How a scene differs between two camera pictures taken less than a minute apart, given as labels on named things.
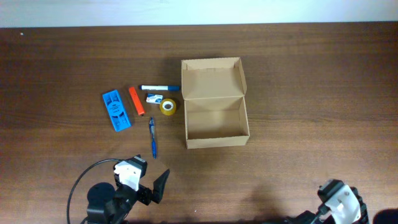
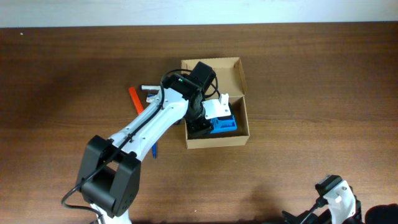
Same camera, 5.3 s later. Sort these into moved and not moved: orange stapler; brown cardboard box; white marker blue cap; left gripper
Moved: left gripper
Not moved: brown cardboard box; white marker blue cap; orange stapler
